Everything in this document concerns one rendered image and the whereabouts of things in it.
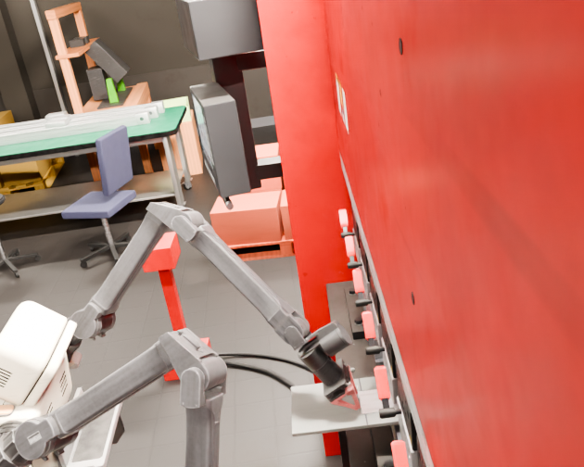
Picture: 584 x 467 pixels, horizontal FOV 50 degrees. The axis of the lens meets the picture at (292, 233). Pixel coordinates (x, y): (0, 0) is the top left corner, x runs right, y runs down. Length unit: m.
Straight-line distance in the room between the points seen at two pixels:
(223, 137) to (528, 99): 2.02
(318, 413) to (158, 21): 7.02
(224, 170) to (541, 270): 2.05
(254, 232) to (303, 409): 3.05
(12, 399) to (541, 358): 1.31
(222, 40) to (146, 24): 6.00
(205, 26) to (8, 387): 1.35
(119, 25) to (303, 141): 6.28
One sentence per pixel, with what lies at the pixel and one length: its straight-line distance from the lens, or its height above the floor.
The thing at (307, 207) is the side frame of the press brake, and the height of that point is 1.20.
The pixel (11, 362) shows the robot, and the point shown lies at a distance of 1.49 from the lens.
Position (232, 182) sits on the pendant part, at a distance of 2.37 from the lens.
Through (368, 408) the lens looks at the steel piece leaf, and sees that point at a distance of 1.62.
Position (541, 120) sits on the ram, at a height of 1.97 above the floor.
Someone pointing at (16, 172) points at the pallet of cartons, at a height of 0.28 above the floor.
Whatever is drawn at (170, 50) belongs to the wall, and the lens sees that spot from 8.27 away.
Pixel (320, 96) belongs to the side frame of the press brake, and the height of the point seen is 1.60.
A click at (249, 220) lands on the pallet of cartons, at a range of 4.56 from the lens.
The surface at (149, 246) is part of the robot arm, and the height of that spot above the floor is 1.43.
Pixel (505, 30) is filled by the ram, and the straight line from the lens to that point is 0.37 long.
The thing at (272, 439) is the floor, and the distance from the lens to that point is 3.08.
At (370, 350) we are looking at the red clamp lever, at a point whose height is 1.26.
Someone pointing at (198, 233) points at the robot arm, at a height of 1.46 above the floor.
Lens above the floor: 2.06
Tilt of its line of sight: 24 degrees down
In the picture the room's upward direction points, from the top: 9 degrees counter-clockwise
